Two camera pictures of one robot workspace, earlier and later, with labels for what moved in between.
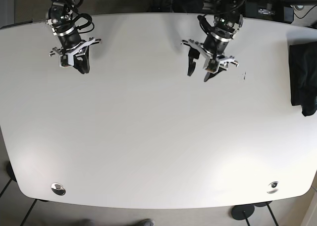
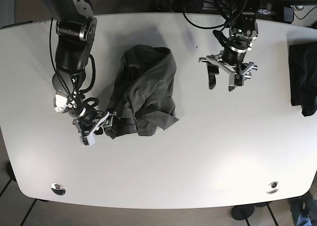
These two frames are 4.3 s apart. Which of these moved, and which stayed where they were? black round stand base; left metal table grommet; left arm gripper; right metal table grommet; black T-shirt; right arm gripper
Moved: right arm gripper; left arm gripper
Stayed: right metal table grommet; left metal table grommet; black T-shirt; black round stand base
